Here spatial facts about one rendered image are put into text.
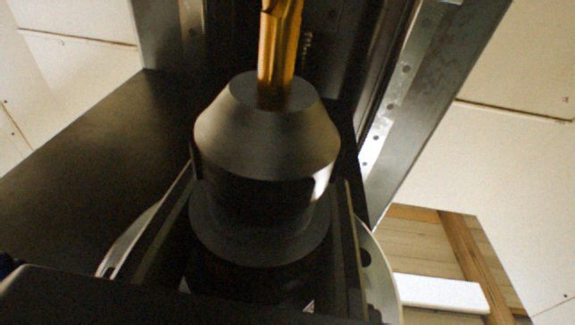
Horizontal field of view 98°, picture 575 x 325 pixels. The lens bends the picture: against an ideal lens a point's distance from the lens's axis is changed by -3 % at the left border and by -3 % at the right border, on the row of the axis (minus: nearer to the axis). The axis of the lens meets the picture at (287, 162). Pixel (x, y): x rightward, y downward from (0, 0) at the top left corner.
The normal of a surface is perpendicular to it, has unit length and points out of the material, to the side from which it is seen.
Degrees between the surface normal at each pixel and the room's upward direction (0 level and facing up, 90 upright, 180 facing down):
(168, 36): 90
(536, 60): 90
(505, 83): 90
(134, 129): 180
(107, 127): 180
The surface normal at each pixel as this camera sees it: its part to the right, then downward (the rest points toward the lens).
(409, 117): -0.10, 0.66
